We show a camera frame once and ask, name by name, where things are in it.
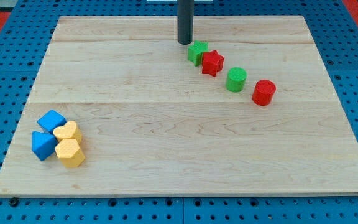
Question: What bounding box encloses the red star block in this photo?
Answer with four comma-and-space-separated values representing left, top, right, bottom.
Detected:
201, 50, 224, 77

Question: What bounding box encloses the light wooden board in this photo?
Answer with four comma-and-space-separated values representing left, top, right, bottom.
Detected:
0, 16, 358, 198

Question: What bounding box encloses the blue cube block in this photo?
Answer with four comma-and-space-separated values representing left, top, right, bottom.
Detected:
37, 110, 67, 134

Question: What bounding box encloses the blue triangle block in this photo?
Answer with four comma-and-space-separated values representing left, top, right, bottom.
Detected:
32, 131, 58, 161

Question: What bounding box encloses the yellow hexagon block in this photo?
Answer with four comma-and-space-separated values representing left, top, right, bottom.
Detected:
55, 139, 85, 168

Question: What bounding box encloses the yellow heart block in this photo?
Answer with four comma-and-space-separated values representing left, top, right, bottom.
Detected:
53, 121, 83, 144

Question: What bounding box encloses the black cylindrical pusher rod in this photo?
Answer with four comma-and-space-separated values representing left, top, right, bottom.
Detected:
177, 0, 194, 45

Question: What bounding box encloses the red cylinder block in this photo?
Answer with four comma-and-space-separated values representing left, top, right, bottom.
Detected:
252, 79, 277, 106

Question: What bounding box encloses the green star block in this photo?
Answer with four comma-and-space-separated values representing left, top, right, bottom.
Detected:
188, 40, 209, 67

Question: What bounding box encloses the green cylinder block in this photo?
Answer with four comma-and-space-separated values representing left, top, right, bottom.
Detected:
226, 67, 247, 93

